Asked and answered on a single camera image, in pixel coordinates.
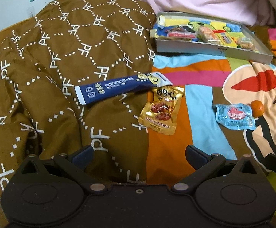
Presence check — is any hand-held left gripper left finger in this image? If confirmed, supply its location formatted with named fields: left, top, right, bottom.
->
left=15, top=145, right=107, bottom=194

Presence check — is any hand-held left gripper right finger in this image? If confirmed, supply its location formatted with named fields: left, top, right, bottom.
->
left=170, top=145, right=259, bottom=194

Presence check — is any light blue snack packet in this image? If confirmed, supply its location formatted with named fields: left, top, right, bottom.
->
left=213, top=103, right=256, bottom=131

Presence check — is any gold snack packet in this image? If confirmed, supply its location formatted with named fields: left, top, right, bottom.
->
left=138, top=86, right=185, bottom=135

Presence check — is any small orange tangerine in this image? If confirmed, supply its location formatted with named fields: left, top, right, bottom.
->
left=250, top=100, right=265, bottom=118

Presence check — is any dark blue stick packet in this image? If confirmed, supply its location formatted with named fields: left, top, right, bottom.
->
left=74, top=72, right=172, bottom=105

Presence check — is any grey rectangular tray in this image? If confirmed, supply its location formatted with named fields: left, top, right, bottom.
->
left=150, top=11, right=274, bottom=64

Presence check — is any yellow snack packet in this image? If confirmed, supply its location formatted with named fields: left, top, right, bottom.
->
left=215, top=32, right=238, bottom=47

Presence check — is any orange bread packet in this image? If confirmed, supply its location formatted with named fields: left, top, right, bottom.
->
left=198, top=26, right=220, bottom=44

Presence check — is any red pink snack packet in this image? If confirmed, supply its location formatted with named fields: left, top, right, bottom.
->
left=167, top=27, right=197, bottom=41

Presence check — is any round cookie packet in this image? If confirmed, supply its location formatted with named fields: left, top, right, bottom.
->
left=236, top=37, right=257, bottom=52

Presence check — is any colourful printed blanket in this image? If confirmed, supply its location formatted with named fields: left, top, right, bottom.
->
left=146, top=25, right=276, bottom=219

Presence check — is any brown patterned quilt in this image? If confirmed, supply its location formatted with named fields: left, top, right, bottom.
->
left=0, top=0, right=158, bottom=228

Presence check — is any colourful printed tray liner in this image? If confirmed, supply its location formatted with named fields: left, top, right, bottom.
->
left=152, top=14, right=259, bottom=51

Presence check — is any cream snack wrapper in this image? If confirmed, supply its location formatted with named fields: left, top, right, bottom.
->
left=155, top=14, right=168, bottom=27

